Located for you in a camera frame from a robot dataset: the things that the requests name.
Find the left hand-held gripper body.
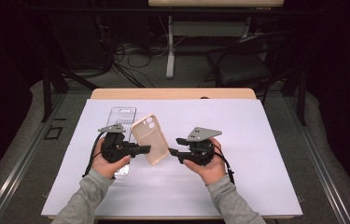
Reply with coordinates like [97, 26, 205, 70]
[97, 123, 137, 164]

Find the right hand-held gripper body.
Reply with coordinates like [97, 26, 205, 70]
[177, 126, 223, 168]

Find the beige phone case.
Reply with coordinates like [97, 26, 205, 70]
[130, 113, 171, 167]

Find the clear plastic packaging tray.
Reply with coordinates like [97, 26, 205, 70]
[105, 105, 138, 178]

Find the person's left hand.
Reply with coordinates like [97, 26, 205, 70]
[91, 137, 133, 180]

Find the person's right hand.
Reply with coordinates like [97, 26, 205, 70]
[182, 137, 229, 187]

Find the white table board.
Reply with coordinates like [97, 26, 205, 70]
[40, 98, 303, 217]

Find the wooden table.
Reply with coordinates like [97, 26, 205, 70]
[40, 88, 303, 221]

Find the black metal stand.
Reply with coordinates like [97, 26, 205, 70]
[280, 60, 308, 127]
[39, 60, 100, 123]

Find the black folding chair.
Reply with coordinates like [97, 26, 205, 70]
[198, 30, 292, 90]

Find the dark equipment cabinet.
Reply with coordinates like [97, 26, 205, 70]
[50, 11, 115, 72]

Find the white-legged desk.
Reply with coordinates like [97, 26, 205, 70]
[147, 0, 285, 79]

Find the left hand-held gripper black cable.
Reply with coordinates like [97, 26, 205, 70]
[81, 132, 105, 178]

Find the hand-held gripper black cable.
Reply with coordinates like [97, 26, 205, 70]
[81, 132, 105, 178]
[212, 144, 236, 186]

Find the right hand-held gripper black cable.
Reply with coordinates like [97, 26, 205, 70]
[212, 144, 236, 186]

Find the aluminium floor rail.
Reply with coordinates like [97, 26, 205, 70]
[284, 95, 350, 224]
[0, 92, 68, 224]

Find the bundle of floor cables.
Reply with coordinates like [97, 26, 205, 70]
[112, 36, 184, 89]

